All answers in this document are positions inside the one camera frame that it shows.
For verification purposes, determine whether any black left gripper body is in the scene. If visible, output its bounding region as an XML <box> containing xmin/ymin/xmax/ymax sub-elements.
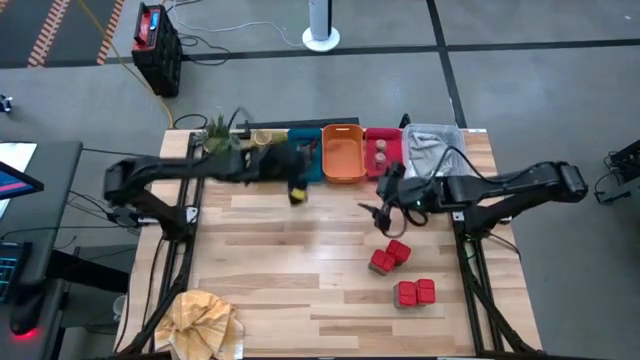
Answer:
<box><xmin>259</xmin><ymin>142</ymin><xmax>324</xmax><ymax>205</ymax></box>

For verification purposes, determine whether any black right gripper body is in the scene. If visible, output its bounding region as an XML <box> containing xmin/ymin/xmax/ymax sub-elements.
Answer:
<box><xmin>374</xmin><ymin>161</ymin><xmax>444</xmax><ymax>236</ymax></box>

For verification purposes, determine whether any blue plastic bin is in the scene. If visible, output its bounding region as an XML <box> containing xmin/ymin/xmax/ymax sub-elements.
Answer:
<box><xmin>287</xmin><ymin>127</ymin><xmax>325</xmax><ymax>184</ymax></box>

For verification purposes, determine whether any long black power strip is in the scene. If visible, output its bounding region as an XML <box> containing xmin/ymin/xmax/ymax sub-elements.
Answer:
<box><xmin>235</xmin><ymin>117</ymin><xmax>361</xmax><ymax>132</ymax></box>

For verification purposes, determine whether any crumpled light grey cloth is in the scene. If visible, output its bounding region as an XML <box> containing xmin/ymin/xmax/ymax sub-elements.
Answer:
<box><xmin>408</xmin><ymin>130</ymin><xmax>464</xmax><ymax>177</ymax></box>

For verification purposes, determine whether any yellow plastic bin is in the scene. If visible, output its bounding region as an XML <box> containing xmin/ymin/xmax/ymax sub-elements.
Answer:
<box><xmin>248</xmin><ymin>128</ymin><xmax>290</xmax><ymax>151</ymax></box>

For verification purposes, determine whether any red plastic bin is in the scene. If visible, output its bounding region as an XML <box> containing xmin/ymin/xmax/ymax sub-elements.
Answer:
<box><xmin>363</xmin><ymin>126</ymin><xmax>405</xmax><ymax>180</ymax></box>

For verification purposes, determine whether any orange plastic bin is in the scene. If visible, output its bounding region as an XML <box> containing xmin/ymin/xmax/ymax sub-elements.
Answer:
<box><xmin>321</xmin><ymin>123</ymin><xmax>367</xmax><ymax>185</ymax></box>

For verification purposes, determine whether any clear plastic storage container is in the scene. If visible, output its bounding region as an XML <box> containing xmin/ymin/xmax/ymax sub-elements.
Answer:
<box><xmin>401</xmin><ymin>122</ymin><xmax>471</xmax><ymax>181</ymax></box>

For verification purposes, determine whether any potted green succulent plant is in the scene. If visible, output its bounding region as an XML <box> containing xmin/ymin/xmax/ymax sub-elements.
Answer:
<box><xmin>192</xmin><ymin>112</ymin><xmax>244</xmax><ymax>156</ymax></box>

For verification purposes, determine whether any black and red toolbox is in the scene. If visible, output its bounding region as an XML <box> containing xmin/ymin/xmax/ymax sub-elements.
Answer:
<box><xmin>130</xmin><ymin>2</ymin><xmax>184</xmax><ymax>99</ymax></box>

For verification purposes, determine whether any yellow checked cloth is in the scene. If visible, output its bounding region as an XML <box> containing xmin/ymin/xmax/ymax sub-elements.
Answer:
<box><xmin>153</xmin><ymin>288</ymin><xmax>246</xmax><ymax>360</ymax></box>

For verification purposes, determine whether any black office desk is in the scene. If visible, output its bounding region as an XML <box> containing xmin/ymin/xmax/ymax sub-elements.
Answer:
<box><xmin>0</xmin><ymin>139</ymin><xmax>139</xmax><ymax>346</ymax></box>

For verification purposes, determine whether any computer monitor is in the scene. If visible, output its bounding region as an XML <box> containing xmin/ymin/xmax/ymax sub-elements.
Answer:
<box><xmin>0</xmin><ymin>142</ymin><xmax>45</xmax><ymax>221</ymax></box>

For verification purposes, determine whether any backlit keyboard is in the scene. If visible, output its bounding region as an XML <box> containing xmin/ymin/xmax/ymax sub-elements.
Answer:
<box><xmin>0</xmin><ymin>241</ymin><xmax>32</xmax><ymax>304</ymax></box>

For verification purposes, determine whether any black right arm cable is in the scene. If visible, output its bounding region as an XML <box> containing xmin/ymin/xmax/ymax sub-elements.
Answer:
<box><xmin>384</xmin><ymin>144</ymin><xmax>501</xmax><ymax>239</ymax></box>

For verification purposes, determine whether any black looped cable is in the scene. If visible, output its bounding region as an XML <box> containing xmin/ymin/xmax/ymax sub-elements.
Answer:
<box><xmin>172</xmin><ymin>113</ymin><xmax>209</xmax><ymax>131</ymax></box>

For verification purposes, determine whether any black floor cable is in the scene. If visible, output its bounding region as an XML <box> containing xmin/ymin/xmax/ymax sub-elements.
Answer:
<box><xmin>177</xmin><ymin>32</ymin><xmax>234</xmax><ymax>66</ymax></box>

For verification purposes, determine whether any white floor cable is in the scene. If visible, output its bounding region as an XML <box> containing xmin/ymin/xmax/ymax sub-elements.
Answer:
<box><xmin>169</xmin><ymin>9</ymin><xmax>306</xmax><ymax>49</ymax></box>

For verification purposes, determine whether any yellow floor cable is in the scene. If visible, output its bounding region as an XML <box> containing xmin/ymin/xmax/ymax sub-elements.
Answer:
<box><xmin>79</xmin><ymin>0</ymin><xmax>175</xmax><ymax>129</ymax></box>

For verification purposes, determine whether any black equipment with cables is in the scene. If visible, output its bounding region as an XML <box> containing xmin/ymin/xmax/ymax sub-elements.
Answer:
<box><xmin>593</xmin><ymin>138</ymin><xmax>640</xmax><ymax>206</ymax></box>

